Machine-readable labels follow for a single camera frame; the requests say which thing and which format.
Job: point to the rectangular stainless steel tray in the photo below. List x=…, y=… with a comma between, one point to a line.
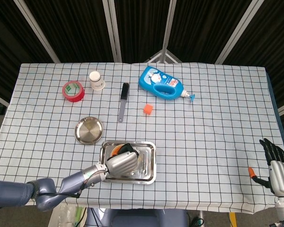
x=146, y=165

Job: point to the white screen frame post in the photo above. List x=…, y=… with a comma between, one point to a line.
x=115, y=30
x=238, y=30
x=37, y=30
x=168, y=30

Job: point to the white black checkered tablecloth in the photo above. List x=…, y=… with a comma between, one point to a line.
x=203, y=142

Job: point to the bowl of yellow powder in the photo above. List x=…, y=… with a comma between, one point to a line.
x=116, y=151

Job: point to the grey brush black bristles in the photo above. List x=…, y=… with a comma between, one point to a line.
x=123, y=104

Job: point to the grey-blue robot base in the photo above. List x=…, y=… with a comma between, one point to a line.
x=137, y=218

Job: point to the red tape roll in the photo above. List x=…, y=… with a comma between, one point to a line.
x=73, y=97

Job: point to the white triangular screen foot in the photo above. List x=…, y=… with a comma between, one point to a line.
x=173, y=57

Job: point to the orange cube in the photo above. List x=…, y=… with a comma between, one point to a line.
x=148, y=109

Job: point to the white paper cup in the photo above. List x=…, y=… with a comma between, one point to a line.
x=97, y=82

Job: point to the blue detergent bottle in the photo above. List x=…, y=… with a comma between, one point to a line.
x=153, y=79

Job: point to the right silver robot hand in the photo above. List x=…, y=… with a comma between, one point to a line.
x=281, y=175

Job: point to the round stainless steel plate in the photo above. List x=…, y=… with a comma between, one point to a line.
x=88, y=131

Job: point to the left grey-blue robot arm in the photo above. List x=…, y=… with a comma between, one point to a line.
x=9, y=194

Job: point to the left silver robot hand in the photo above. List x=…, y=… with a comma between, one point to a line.
x=121, y=164

